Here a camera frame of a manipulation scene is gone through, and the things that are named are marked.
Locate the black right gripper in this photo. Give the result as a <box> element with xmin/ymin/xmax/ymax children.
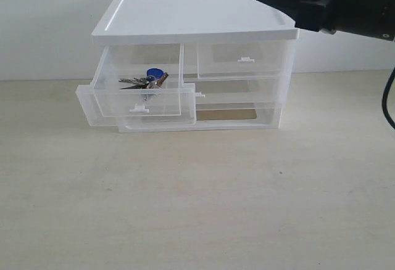
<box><xmin>251</xmin><ymin>0</ymin><xmax>395</xmax><ymax>36</ymax></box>

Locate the key bunch with blue tag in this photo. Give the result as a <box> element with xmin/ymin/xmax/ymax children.
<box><xmin>118</xmin><ymin>68</ymin><xmax>169</xmax><ymax>90</ymax></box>

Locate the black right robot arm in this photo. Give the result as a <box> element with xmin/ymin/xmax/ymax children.
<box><xmin>256</xmin><ymin>0</ymin><xmax>394</xmax><ymax>41</ymax></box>

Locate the clear bottom wide drawer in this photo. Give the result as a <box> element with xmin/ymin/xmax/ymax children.
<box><xmin>116</xmin><ymin>107</ymin><xmax>283</xmax><ymax>133</ymax></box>

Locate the white plastic drawer cabinet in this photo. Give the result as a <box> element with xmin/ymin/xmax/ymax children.
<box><xmin>91</xmin><ymin>0</ymin><xmax>301</xmax><ymax>134</ymax></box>

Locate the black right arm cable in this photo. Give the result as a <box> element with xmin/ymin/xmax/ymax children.
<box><xmin>381</xmin><ymin>66</ymin><xmax>395</xmax><ymax>129</ymax></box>

